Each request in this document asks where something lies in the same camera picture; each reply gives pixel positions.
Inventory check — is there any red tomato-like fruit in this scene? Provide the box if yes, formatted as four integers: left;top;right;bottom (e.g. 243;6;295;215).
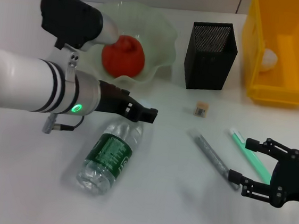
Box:
99;32;148;80

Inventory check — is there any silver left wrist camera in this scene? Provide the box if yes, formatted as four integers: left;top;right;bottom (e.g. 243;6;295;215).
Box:
36;0;124;56

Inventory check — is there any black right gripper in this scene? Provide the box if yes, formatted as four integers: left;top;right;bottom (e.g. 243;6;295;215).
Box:
225;134;299;211

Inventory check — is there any mint green pen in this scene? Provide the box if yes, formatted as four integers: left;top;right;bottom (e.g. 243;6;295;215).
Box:
224;127;277;184

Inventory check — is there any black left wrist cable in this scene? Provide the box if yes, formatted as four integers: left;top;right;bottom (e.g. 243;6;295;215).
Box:
43;111;85;138

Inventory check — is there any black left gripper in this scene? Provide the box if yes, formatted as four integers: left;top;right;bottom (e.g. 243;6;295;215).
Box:
94;79;161;125

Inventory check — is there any green wavy glass fruit plate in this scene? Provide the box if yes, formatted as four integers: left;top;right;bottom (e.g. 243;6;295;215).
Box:
73;0;182;92

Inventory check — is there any black mesh pen holder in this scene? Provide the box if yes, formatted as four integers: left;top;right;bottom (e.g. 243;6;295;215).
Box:
181;19;241;95

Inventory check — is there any yellow plastic bin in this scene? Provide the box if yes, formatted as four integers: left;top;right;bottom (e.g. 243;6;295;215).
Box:
235;0;299;109

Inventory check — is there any white paper ball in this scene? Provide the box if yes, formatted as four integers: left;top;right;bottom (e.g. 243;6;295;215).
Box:
260;48;279;74

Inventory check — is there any grey pen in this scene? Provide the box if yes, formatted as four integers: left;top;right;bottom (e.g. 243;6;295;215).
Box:
183;129;245;191

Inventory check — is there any clear green-label water bottle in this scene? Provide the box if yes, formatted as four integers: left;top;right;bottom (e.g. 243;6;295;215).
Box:
74;114;145;200

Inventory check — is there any small tan eraser block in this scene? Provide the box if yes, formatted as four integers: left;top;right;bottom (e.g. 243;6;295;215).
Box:
193;101;210;118

